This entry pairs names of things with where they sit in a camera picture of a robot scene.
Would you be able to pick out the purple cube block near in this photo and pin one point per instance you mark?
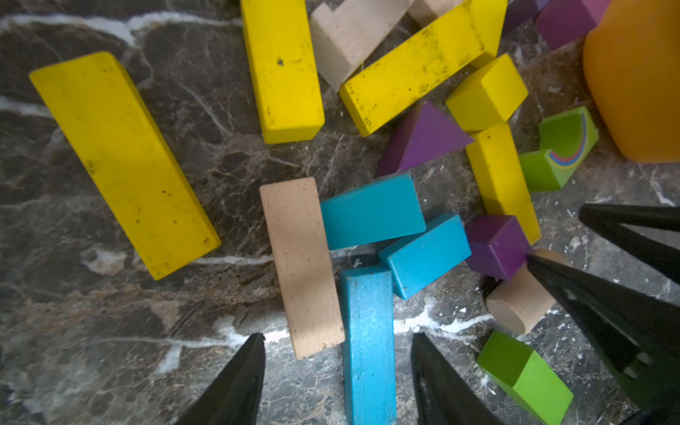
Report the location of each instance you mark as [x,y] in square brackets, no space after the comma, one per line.
[498,245]

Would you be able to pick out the purple cube block far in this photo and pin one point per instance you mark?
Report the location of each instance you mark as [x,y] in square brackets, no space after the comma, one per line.
[563,21]

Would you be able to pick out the teal block left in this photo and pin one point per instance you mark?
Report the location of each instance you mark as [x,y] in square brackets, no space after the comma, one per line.
[373,213]

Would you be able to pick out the small purple block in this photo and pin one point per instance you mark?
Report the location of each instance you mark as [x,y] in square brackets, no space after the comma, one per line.
[520,11]

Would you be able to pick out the purple cube block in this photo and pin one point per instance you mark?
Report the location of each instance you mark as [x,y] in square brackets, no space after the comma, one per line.
[498,245]
[563,21]

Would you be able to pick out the natural wood rectangular block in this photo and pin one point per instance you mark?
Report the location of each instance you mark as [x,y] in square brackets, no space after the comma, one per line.
[425,12]

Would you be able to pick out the natural wood arch block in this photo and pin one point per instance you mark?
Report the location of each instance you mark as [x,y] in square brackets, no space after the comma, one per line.
[345,37]

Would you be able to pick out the green rainbow arch block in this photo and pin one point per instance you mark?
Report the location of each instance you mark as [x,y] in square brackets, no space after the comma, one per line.
[565,141]

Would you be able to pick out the yellow cube block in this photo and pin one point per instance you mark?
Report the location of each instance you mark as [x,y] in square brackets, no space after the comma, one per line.
[488,97]
[283,69]

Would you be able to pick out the purple triangle block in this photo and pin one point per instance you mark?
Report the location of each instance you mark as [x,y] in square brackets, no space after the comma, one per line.
[424,134]

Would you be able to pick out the natural wood cylinder block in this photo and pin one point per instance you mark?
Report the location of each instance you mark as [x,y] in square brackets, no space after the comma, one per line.
[520,301]

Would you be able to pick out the yellow plastic tray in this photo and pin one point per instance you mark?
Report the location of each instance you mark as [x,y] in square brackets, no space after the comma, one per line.
[631,65]

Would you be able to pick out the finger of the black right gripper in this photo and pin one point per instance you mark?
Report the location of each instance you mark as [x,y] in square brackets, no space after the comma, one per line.
[636,336]
[609,221]

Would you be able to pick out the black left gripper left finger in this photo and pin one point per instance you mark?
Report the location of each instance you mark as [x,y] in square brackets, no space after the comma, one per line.
[234,396]

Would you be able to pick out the long speckled yellow block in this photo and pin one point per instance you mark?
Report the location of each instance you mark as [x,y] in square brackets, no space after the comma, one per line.
[413,69]

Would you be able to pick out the long natural wood block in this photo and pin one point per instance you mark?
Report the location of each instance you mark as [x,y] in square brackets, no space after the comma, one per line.
[305,274]

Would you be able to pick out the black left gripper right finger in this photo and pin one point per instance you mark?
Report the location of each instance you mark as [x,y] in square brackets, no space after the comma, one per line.
[442,396]

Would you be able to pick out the yellow block left short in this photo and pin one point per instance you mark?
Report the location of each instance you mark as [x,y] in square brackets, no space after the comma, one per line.
[100,112]

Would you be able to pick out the teal block right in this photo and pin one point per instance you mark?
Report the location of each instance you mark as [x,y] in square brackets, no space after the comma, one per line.
[419,260]

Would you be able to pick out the long teal block front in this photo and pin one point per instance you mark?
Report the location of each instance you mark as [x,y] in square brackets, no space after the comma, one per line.
[366,301]

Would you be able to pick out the green block front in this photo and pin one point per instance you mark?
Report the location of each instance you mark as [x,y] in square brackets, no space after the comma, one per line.
[521,372]

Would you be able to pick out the yellow block upright centre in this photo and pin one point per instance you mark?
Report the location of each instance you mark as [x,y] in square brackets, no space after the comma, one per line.
[489,17]

